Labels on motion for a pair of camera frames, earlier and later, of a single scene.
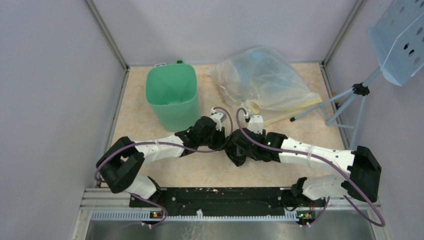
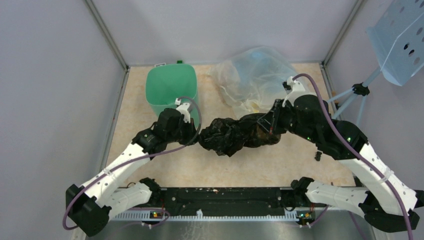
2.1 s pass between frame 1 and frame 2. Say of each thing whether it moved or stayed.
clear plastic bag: stayed
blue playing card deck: stayed
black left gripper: moved
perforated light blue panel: stayed
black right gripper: moved
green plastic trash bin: stayed
